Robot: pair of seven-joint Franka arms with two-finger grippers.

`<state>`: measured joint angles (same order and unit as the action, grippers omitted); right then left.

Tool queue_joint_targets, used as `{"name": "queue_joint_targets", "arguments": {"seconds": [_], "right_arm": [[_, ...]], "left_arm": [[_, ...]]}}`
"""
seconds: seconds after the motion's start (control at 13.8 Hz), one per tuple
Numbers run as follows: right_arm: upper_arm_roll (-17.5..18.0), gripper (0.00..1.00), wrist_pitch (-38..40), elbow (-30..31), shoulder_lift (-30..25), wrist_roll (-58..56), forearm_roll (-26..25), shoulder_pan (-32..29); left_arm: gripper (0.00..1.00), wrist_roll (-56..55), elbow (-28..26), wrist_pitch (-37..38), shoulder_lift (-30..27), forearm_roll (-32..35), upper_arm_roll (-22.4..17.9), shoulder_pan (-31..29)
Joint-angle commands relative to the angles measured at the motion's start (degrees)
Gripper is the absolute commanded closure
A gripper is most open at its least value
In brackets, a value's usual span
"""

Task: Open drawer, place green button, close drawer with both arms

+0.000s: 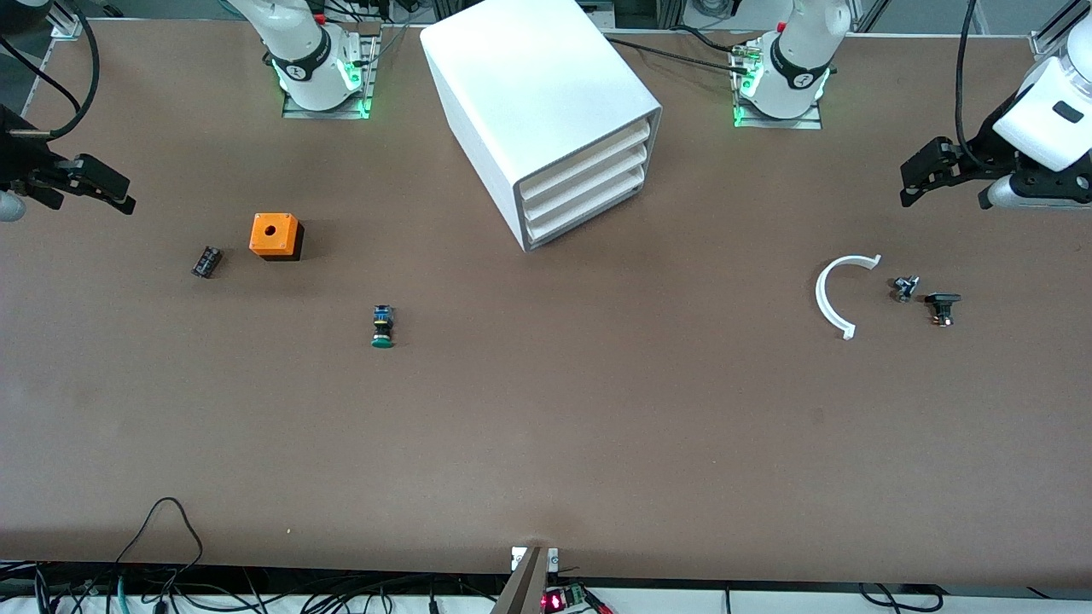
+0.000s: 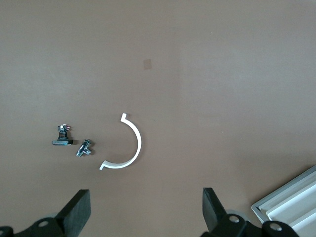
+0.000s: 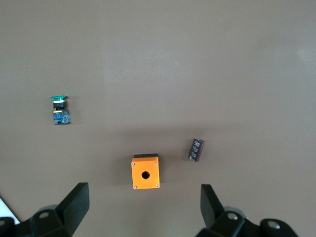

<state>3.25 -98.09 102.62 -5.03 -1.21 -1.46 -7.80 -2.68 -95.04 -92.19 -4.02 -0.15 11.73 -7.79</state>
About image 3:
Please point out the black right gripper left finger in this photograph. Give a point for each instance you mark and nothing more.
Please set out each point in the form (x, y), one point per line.
(74, 205)

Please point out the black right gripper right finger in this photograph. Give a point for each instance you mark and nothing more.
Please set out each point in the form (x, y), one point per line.
(209, 207)

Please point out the green push button switch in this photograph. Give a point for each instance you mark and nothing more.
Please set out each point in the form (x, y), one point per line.
(61, 117)

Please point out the dark purple capacitor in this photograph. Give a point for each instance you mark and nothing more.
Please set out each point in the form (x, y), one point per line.
(196, 150)

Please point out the orange box with hole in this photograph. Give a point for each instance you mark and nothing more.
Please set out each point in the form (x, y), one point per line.
(138, 175)

